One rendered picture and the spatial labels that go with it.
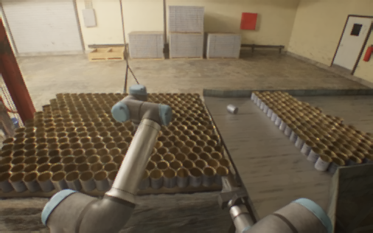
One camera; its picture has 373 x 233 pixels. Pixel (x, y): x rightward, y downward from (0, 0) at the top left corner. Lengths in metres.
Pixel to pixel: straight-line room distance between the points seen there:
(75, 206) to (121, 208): 0.13
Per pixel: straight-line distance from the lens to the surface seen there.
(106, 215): 0.58
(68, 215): 0.63
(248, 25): 10.42
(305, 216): 0.60
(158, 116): 0.67
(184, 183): 1.01
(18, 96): 2.09
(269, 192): 1.12
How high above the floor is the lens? 1.89
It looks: 30 degrees down
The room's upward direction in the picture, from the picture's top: 2 degrees clockwise
